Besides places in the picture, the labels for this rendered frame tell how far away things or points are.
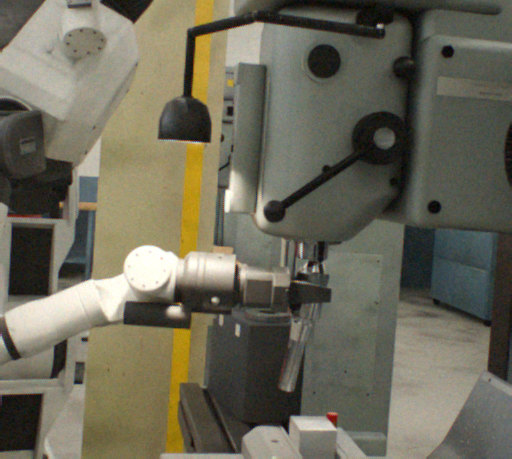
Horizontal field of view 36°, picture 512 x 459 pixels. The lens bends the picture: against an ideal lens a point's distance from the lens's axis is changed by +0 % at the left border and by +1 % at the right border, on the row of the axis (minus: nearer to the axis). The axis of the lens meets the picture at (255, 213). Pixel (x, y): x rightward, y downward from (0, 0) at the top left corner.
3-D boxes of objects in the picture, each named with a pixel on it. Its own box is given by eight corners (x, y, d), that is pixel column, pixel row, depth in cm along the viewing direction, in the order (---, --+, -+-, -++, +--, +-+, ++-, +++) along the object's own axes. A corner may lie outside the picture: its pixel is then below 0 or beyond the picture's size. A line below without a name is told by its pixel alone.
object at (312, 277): (292, 263, 117) (283, 303, 117) (310, 272, 113) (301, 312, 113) (317, 267, 119) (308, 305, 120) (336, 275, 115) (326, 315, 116)
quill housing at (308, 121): (265, 241, 104) (283, -7, 102) (240, 228, 124) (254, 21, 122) (403, 249, 107) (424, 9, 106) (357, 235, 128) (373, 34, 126)
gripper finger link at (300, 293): (330, 305, 114) (286, 302, 114) (331, 283, 114) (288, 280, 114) (331, 307, 112) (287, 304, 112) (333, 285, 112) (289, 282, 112)
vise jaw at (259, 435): (256, 487, 102) (258, 457, 102) (241, 452, 115) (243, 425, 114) (301, 488, 103) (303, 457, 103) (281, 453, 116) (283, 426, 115)
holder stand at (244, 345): (242, 423, 150) (249, 318, 149) (206, 390, 170) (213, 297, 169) (300, 420, 154) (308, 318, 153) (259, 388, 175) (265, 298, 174)
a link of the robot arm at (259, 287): (292, 263, 110) (205, 256, 110) (286, 332, 110) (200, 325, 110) (287, 253, 122) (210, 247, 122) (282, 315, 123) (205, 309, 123)
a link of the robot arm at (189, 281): (209, 261, 122) (135, 256, 122) (208, 242, 112) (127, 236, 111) (203, 335, 118) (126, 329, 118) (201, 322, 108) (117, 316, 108)
